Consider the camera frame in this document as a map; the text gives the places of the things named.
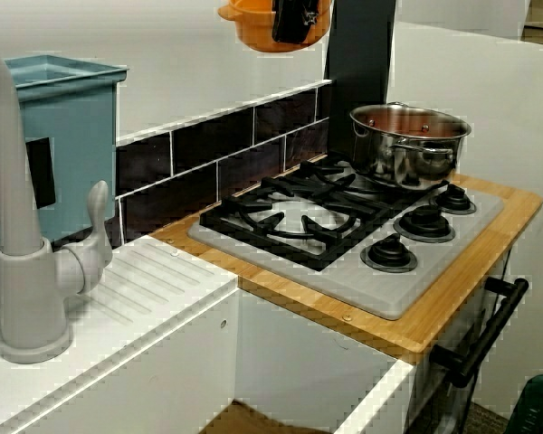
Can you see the grey stove top plate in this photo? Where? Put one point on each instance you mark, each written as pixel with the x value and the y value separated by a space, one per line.
pixel 389 294

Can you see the blue plastic box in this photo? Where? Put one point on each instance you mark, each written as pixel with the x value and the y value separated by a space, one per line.
pixel 72 135

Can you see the stainless steel pot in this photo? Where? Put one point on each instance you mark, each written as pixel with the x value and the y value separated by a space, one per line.
pixel 389 167

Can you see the green plastic object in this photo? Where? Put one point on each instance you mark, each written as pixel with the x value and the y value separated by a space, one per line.
pixel 538 402

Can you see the black stove grate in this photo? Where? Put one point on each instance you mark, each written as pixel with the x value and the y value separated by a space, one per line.
pixel 253 221

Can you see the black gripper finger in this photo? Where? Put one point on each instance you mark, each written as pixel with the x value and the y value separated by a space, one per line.
pixel 292 22

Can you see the white toy sink unit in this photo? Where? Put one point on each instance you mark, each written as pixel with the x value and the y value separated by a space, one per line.
pixel 163 361

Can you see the black stove knob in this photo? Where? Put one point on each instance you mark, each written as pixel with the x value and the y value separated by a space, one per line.
pixel 389 256
pixel 455 200
pixel 424 222

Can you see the brown cardboard piece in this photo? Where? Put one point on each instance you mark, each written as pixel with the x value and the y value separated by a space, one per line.
pixel 253 420

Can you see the dark upright post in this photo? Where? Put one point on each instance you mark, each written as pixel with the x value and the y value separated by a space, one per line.
pixel 362 68

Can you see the dark tile backsplash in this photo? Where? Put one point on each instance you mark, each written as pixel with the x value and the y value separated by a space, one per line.
pixel 194 153

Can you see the orange plastic pot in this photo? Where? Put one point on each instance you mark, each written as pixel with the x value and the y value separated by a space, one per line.
pixel 253 36

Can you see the wooden countertop board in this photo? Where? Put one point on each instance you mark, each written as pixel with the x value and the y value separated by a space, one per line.
pixel 479 280

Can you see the grey toy faucet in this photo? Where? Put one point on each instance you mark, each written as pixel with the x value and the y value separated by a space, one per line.
pixel 27 294

